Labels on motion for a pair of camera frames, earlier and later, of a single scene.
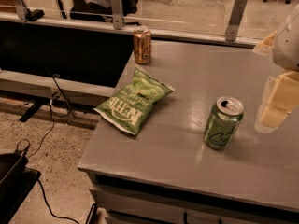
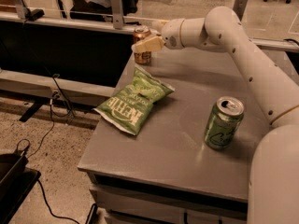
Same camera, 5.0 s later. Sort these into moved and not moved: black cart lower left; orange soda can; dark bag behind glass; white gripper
Moved: white gripper
Not moved: orange soda can; dark bag behind glass; black cart lower left
